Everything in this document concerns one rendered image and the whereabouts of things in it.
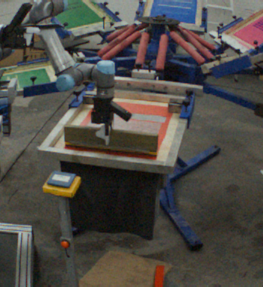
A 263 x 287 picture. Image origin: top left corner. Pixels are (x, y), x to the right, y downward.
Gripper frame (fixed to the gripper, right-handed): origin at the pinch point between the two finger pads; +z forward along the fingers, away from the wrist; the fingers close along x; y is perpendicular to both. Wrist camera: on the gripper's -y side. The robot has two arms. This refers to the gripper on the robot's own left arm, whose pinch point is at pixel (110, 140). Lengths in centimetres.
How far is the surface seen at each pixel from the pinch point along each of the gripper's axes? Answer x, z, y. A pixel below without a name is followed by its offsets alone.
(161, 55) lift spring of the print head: -98, -12, -6
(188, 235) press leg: -68, 95, -34
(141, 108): -50, 5, -4
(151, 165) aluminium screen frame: 13.8, 2.2, -20.1
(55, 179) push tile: 32.5, 3.3, 14.1
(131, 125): -28.3, 4.9, -3.4
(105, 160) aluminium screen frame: 13.8, 2.2, -1.7
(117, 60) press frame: -114, -1, 24
